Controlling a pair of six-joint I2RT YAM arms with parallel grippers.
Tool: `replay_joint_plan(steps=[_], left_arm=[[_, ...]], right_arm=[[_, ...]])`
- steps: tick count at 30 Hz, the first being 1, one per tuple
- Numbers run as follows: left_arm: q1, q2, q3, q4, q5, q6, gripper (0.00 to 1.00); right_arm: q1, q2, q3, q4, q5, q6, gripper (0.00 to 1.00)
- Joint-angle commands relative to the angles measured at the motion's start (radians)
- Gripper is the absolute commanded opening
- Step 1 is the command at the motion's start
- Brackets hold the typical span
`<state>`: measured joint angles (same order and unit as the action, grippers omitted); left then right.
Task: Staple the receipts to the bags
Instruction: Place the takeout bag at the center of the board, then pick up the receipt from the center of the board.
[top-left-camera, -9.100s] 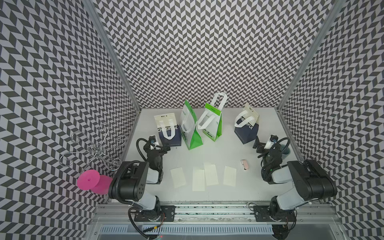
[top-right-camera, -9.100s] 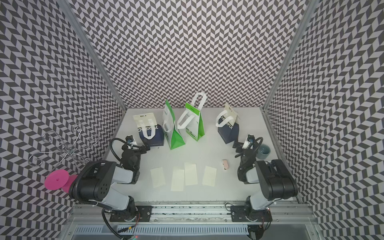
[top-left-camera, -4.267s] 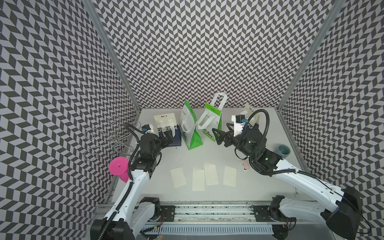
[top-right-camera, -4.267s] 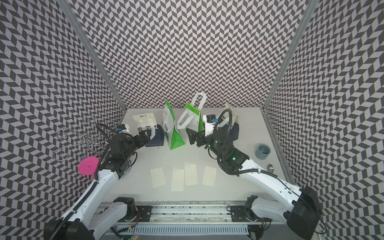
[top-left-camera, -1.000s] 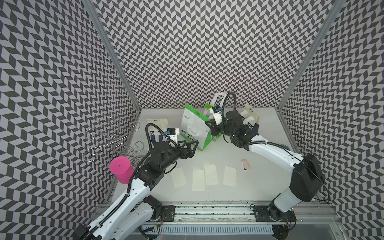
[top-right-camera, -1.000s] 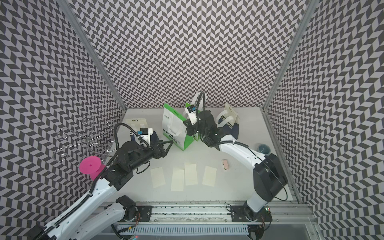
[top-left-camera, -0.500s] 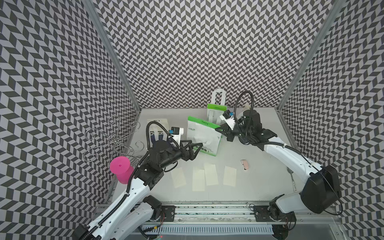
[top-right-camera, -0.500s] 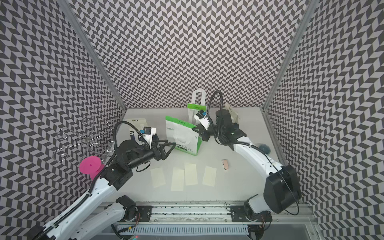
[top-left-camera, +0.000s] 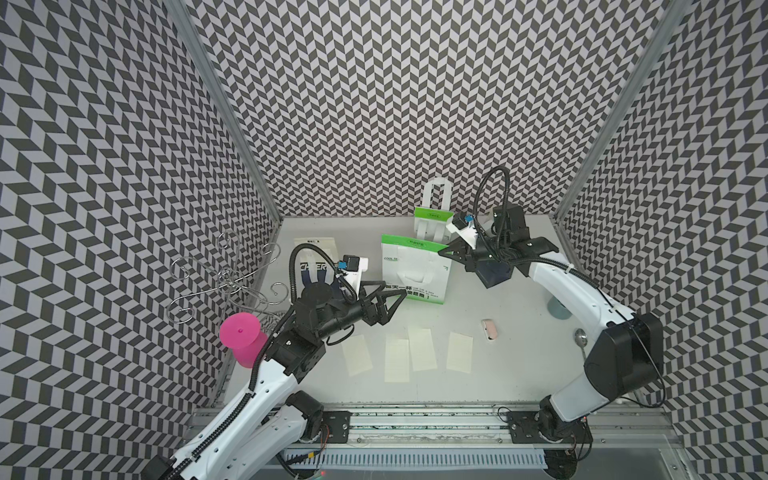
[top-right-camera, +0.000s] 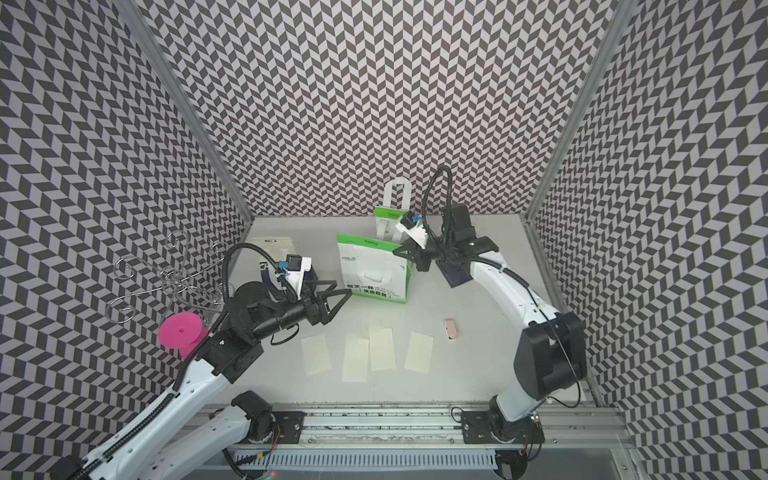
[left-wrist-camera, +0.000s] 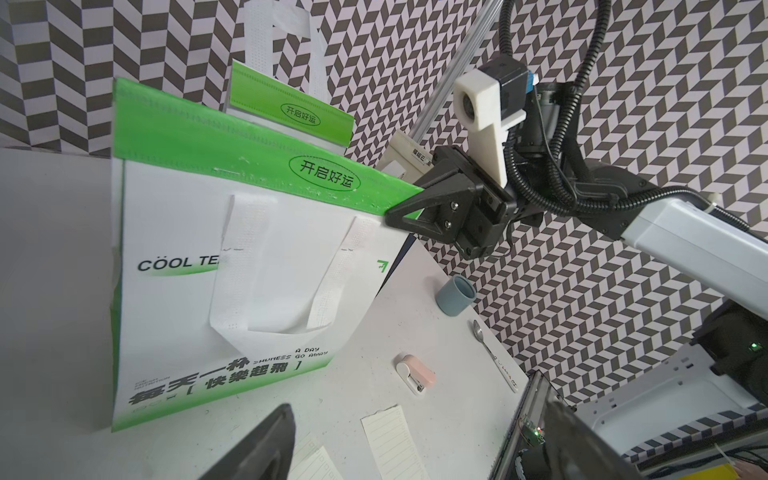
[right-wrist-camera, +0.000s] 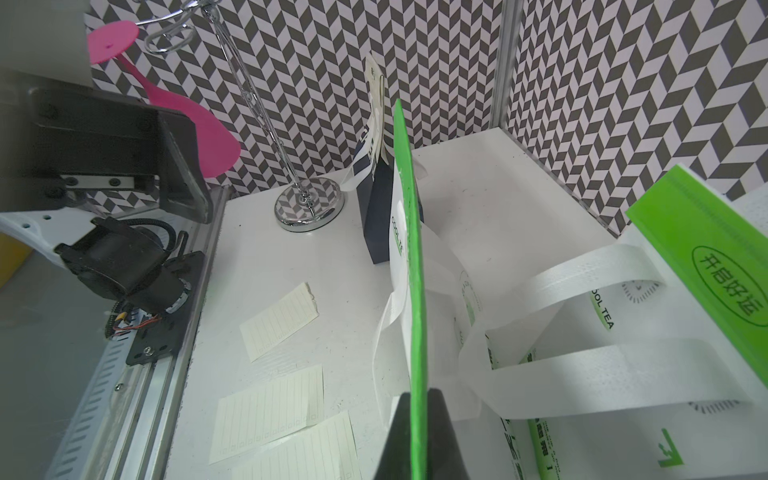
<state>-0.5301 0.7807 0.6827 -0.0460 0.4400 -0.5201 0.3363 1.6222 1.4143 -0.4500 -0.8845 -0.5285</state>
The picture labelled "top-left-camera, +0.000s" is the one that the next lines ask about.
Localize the metal spoon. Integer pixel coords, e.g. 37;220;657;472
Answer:
573;328;589;359

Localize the white vented cable duct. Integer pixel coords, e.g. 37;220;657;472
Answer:
282;449;547;471

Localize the cream receipt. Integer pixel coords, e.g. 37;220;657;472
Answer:
446;332;473;374
408;327;437;372
342;335;373;377
384;337;410;383

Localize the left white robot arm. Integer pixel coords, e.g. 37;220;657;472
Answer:
140;243;407;479

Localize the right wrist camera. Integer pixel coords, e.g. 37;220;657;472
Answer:
446;214;478;250

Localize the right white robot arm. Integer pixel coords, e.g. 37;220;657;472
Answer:
439;166;664;440

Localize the grey blue cup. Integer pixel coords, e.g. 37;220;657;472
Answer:
547;297;572;320

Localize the aluminium corner post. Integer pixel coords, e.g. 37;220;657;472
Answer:
164;0;282;223
552;0;693;225

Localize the aluminium corner post right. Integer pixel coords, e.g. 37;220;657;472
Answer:
552;0;693;225

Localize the small pink stapler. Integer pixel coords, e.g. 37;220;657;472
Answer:
481;319;498;341

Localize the green white bag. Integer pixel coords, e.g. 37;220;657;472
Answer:
381;234;452;304
414;177;453;244

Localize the navy cream Cheerful bag left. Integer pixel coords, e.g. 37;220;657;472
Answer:
294;237;340;288

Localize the aluminium corner post left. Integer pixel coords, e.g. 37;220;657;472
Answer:
164;0;282;223

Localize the pink plastic cup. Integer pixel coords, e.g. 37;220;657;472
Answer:
219;312;268;369

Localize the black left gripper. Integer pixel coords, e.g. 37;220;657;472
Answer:
315;280;406;341

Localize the green white bag front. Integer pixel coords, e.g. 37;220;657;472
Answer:
381;234;452;304

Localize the silver wire stand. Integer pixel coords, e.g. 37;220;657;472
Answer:
164;230;289;325

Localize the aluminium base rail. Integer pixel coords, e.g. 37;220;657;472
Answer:
191;404;679;451

